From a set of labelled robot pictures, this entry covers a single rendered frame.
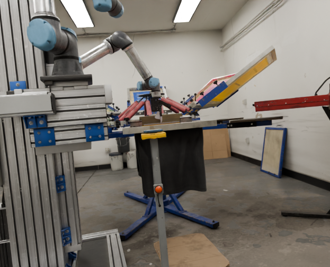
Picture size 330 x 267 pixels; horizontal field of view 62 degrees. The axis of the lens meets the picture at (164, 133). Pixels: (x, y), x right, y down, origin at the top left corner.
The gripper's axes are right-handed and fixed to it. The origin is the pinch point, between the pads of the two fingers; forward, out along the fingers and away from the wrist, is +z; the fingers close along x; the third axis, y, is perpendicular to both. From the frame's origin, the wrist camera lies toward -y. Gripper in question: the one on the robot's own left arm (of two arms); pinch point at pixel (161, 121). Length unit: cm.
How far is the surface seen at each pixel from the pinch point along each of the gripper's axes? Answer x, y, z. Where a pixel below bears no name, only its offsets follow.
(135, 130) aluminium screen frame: 61, 22, 3
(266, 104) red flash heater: -4, -94, -6
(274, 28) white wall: -175, -201, -120
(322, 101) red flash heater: 17, -131, -3
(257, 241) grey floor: 24, -64, 101
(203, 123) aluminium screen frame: 61, -20, 3
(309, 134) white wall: -107, -199, 38
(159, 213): 80, 14, 49
